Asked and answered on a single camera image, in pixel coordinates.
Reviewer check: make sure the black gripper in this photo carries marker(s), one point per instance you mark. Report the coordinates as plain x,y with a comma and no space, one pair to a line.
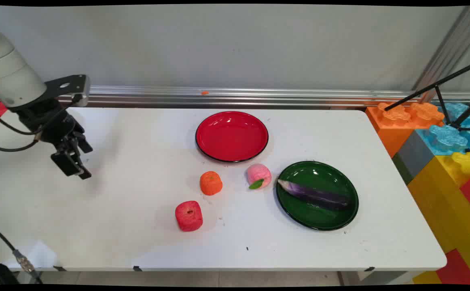
51,121

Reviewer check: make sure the purple toy eggplant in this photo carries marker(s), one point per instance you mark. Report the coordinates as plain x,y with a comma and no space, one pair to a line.
320,196

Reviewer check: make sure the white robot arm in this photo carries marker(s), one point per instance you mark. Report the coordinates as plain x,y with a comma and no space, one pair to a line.
13,72

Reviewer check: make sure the red toy apple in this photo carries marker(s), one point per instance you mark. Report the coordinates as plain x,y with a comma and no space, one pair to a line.
189,216

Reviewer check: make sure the orange toy tangerine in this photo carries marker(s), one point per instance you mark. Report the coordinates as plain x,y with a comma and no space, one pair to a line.
211,183

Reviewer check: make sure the red round plate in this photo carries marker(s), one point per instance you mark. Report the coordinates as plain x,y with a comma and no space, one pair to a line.
231,136

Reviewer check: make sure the pink toy peach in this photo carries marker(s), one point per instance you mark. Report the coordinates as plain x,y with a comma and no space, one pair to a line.
258,174

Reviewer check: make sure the green round plate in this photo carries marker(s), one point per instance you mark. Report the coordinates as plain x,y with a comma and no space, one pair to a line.
320,212

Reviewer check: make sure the orange toy block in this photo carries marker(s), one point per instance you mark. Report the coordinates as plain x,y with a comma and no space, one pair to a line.
392,125

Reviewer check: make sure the grey toy block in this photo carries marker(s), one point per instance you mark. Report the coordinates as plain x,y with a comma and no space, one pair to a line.
413,155

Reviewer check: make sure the large yellow toy block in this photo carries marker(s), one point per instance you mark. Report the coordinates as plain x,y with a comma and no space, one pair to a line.
441,194

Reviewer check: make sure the light blue toy block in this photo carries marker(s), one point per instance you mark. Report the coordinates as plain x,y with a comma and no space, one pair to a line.
445,139

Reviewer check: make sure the black tripod stand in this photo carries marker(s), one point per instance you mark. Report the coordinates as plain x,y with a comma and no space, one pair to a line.
441,97

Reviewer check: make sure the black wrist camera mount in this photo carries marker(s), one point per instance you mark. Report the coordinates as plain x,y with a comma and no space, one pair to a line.
68,85

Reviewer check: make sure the aluminium rail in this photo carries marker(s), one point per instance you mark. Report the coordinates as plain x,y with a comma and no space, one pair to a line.
259,97

